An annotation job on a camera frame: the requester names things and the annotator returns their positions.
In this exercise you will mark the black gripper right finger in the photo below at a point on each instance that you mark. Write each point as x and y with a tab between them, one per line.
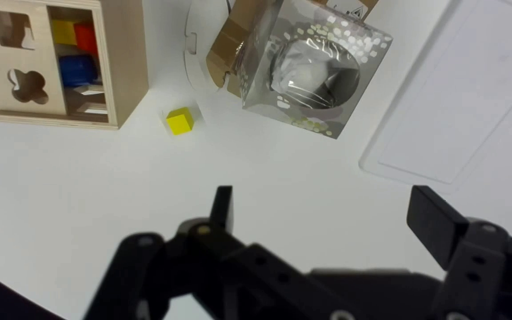
480	272

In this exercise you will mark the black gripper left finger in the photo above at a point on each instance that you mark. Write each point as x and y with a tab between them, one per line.
220	278

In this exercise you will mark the grey patterned tissue box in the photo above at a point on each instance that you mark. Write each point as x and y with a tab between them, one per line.
320	64

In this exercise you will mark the flat brown cardboard box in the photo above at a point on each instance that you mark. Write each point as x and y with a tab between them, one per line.
229	54

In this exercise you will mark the wooden shape sorter box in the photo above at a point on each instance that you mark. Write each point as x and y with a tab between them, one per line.
123	54

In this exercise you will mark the yellow cube block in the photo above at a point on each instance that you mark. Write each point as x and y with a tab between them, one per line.
180	121

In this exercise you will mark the clear plastic sheet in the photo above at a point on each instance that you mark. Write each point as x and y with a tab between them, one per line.
462	94

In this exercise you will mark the blue block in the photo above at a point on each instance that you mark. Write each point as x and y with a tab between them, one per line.
76	70

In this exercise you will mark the red block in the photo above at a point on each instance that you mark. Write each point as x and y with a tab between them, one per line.
85	36

